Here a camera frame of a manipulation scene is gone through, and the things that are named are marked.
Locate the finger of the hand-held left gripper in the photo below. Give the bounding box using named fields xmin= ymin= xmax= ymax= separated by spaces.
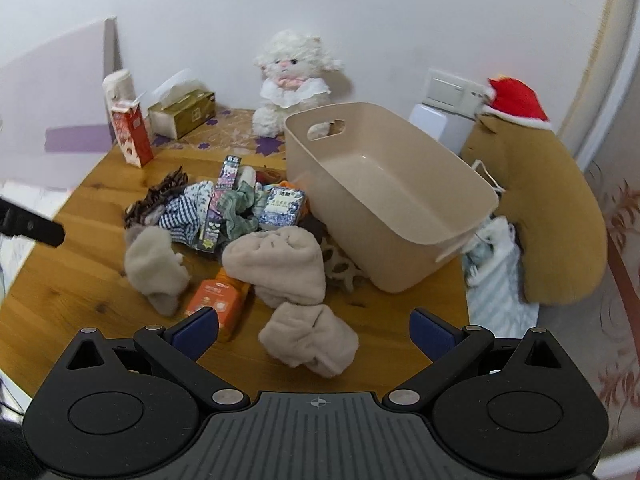
xmin=0 ymin=195 xmax=66 ymax=249

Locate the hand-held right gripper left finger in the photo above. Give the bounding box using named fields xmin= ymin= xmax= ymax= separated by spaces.
xmin=64 ymin=306 xmax=251 ymax=411

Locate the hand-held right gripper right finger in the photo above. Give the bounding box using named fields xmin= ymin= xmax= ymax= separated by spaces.
xmin=382 ymin=307 xmax=568 ymax=411

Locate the orange packet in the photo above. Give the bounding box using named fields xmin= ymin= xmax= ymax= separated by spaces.
xmin=182 ymin=267 xmax=252 ymax=343

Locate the beige fleece sock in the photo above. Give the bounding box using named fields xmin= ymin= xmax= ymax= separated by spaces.
xmin=221 ymin=226 xmax=327 ymax=308
xmin=124 ymin=226 xmax=191 ymax=317
xmin=258 ymin=302 xmax=360 ymax=378

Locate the dark cartoon packet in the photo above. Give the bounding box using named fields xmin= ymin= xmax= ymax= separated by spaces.
xmin=217 ymin=155 xmax=243 ymax=192
xmin=197 ymin=189 xmax=227 ymax=254

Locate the brown spotted cloth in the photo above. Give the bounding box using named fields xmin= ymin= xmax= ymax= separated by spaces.
xmin=320 ymin=237 xmax=369 ymax=293

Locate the blue checked cloth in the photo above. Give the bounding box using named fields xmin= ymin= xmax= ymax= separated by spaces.
xmin=159 ymin=182 xmax=214 ymax=246

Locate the brown scrunchie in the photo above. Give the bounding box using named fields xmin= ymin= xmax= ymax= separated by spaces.
xmin=124 ymin=170 xmax=190 ymax=229

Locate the green scrunchie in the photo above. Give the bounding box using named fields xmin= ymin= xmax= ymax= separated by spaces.
xmin=215 ymin=182 xmax=262 ymax=241

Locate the beige plastic storage basket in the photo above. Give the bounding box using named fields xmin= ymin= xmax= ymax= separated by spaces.
xmin=284 ymin=102 xmax=501 ymax=294

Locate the wooden desktop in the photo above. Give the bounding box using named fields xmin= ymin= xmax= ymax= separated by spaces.
xmin=0 ymin=107 xmax=472 ymax=396

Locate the white striped cloth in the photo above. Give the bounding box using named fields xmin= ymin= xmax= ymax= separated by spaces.
xmin=469 ymin=260 xmax=541 ymax=339

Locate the crumpled blue white cloth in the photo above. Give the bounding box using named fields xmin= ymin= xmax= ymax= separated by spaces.
xmin=462 ymin=217 xmax=518 ymax=286

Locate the red carton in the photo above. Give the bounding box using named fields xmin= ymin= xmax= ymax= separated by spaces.
xmin=110 ymin=101 xmax=155 ymax=168

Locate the blue white patterned box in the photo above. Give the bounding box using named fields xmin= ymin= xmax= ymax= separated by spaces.
xmin=257 ymin=186 xmax=307 ymax=231

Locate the brown plush capybara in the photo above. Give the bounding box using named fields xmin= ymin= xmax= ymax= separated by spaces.
xmin=459 ymin=112 xmax=609 ymax=306

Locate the gold tissue box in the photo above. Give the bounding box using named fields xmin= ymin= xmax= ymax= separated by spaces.
xmin=146 ymin=69 xmax=217 ymax=141

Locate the floral table mat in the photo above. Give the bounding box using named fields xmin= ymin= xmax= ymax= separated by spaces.
xmin=150 ymin=107 xmax=301 ymax=171

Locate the white rounded box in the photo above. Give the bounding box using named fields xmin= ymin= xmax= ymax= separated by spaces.
xmin=409 ymin=102 xmax=468 ymax=153

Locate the red plush hat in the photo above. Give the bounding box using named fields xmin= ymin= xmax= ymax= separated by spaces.
xmin=481 ymin=76 xmax=553 ymax=131

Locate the white plush cat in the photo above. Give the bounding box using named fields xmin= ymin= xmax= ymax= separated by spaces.
xmin=251 ymin=30 xmax=345 ymax=138

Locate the cream door trim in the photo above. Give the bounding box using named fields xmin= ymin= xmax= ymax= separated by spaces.
xmin=555 ymin=0 xmax=636 ymax=161

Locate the white cord loop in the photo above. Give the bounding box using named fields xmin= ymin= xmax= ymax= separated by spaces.
xmin=470 ymin=159 xmax=507 ymax=194

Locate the white wall switch plate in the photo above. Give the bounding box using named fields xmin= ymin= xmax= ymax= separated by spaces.
xmin=422 ymin=67 xmax=493 ymax=117

